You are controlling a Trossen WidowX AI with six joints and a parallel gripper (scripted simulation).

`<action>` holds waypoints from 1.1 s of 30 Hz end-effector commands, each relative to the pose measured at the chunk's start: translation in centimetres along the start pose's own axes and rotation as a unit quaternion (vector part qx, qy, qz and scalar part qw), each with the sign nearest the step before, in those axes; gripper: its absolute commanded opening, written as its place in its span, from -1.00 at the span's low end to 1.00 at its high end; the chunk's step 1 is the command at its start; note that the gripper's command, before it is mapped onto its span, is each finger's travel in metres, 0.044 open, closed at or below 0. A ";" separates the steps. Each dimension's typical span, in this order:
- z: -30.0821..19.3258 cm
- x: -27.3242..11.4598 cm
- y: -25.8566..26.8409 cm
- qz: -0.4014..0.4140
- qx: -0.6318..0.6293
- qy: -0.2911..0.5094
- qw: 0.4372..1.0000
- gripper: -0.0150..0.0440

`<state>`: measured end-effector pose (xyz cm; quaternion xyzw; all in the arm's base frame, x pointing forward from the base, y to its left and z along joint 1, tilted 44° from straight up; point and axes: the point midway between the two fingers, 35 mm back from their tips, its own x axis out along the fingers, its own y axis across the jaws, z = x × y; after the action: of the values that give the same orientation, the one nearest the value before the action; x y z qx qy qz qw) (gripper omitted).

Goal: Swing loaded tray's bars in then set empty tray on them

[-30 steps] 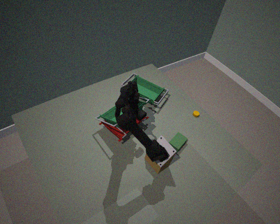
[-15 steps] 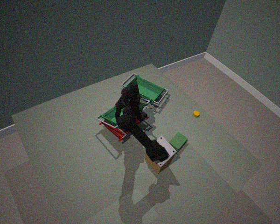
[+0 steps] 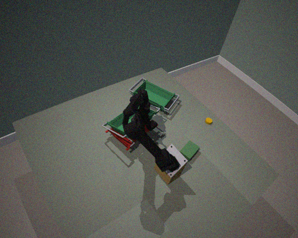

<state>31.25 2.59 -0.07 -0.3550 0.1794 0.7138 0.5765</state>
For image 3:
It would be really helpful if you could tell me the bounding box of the green rectangular block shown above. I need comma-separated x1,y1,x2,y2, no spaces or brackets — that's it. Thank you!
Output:
179,141,200,162

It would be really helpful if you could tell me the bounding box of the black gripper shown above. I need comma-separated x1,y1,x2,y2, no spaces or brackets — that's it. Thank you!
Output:
136,109,157,131

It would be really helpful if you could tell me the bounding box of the yellow short cylinder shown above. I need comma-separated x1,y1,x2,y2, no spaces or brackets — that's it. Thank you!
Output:
205,118,213,124

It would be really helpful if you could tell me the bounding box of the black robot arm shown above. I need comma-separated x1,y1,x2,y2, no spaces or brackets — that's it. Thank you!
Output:
122,89,180,172

